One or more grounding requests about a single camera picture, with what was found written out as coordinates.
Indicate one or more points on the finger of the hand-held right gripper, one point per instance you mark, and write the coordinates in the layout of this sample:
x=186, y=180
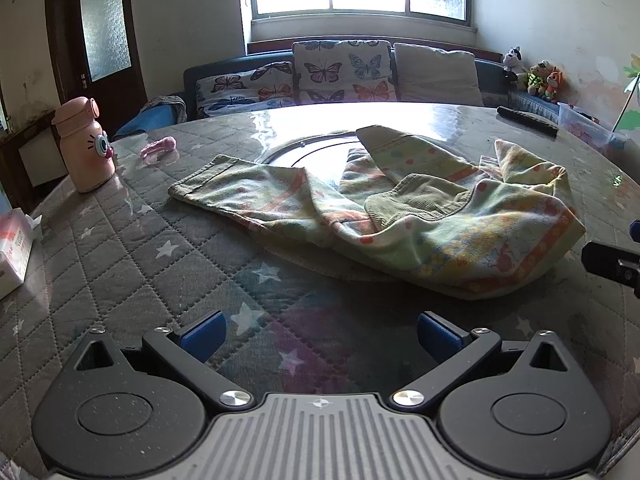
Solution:
x=635, y=230
x=600, y=260

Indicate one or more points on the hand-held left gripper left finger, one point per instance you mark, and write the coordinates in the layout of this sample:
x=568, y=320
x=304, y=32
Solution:
x=202, y=335

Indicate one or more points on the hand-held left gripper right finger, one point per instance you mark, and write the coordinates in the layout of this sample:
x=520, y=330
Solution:
x=437, y=332

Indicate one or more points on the clear plastic storage box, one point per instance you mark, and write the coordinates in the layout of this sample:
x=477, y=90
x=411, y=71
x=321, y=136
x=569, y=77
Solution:
x=587, y=127

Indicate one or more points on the beige cushion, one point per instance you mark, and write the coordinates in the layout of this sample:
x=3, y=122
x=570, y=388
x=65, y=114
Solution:
x=435, y=75

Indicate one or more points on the orange plush toy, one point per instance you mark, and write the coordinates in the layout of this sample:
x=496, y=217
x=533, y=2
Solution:
x=553, y=85

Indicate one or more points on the small pink toy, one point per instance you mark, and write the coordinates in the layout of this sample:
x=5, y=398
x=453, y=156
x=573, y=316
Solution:
x=159, y=147

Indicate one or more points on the dark wooden door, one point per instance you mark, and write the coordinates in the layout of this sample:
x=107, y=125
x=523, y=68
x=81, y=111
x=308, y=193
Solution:
x=65, y=35

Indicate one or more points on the white tissue box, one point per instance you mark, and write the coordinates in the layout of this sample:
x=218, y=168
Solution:
x=12, y=255

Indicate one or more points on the blue blanket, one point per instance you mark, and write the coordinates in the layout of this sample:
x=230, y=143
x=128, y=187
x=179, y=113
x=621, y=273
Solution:
x=150, y=117

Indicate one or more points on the brown plush toy yellow vest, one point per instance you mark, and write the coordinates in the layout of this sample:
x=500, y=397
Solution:
x=537, y=79

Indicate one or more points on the black remote control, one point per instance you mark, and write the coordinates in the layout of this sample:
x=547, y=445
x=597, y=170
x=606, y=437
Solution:
x=527, y=120

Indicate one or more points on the black and white plush toy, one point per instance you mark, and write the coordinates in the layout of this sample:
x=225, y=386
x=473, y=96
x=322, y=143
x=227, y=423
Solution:
x=512, y=62

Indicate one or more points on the pink cartoon water bottle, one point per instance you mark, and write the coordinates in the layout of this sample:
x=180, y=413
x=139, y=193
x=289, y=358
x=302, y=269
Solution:
x=87, y=150

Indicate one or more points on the upright butterfly print cushion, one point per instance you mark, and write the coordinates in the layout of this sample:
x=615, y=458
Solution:
x=340, y=67

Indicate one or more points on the dark blue sofa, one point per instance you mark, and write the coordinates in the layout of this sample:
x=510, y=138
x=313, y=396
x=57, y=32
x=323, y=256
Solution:
x=190, y=77

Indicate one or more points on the dark wooden side table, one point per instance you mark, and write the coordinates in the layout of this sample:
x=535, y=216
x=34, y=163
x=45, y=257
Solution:
x=10, y=160

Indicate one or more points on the flat butterfly print cushion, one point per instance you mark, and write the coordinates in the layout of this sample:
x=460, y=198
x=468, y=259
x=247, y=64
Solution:
x=240, y=90

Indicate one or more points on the colourful paper pinwheel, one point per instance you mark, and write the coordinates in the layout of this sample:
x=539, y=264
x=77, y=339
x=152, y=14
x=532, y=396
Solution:
x=631, y=80

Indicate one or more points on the green patterned child's garment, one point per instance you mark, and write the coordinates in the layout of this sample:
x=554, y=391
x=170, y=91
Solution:
x=425, y=220

